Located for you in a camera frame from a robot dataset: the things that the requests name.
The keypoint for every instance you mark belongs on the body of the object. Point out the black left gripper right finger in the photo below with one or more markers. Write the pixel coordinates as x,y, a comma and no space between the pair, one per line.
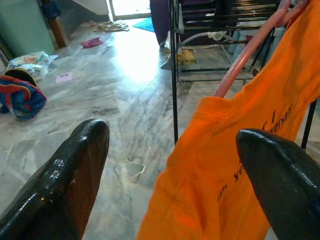
287,187

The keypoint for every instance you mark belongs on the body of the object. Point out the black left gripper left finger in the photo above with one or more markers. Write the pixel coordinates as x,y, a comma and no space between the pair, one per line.
55,195

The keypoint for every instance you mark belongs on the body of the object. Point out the orange T-shirt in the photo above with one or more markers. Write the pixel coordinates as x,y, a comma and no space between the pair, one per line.
205,162

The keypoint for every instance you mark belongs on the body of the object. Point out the pink plastic hanger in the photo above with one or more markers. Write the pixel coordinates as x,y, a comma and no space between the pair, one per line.
237,65

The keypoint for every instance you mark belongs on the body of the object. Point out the red blue striped cloth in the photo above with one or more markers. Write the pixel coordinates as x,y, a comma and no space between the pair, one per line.
22,100

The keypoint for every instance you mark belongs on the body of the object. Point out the pink paper slip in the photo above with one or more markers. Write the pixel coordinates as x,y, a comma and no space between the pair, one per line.
64,77

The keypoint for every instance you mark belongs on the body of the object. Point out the black round rimmed bowl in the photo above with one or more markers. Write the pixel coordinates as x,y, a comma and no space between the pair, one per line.
20,75

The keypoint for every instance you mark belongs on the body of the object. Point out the printed plastic bag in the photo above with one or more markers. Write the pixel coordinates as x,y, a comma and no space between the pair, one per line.
27,61

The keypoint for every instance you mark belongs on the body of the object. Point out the magenta cloth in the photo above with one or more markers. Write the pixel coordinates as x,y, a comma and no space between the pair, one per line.
92,43

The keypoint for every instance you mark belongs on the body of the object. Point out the black metal drying rack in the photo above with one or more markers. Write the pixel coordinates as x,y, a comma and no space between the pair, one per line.
174,75

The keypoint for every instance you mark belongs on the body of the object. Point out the yellow rag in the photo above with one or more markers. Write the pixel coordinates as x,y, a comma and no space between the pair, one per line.
186,57

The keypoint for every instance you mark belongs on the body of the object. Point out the green cabinet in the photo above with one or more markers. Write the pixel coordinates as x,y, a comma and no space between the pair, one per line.
22,30

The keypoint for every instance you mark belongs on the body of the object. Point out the beige cloth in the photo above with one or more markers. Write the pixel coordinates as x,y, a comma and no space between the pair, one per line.
112,26

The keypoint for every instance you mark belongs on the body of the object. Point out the blue floor mat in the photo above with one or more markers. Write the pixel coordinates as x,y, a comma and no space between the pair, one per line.
146,25

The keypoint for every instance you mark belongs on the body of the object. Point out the brown wooden post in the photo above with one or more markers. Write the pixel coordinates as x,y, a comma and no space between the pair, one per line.
58,32

